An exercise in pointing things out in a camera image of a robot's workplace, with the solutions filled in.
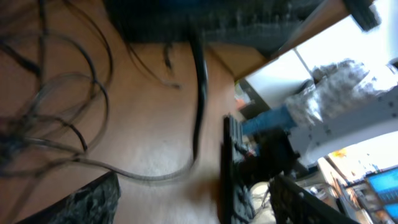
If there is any black cable with usb plug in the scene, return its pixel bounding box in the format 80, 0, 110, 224
74, 30, 209, 184

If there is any blue lit monitor screen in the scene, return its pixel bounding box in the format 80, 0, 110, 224
366, 167, 397, 223

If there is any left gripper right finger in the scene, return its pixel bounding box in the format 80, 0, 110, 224
269, 175, 357, 224

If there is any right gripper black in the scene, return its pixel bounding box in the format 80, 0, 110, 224
104, 0, 323, 57

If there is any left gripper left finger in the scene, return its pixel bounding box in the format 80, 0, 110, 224
17, 171, 121, 224

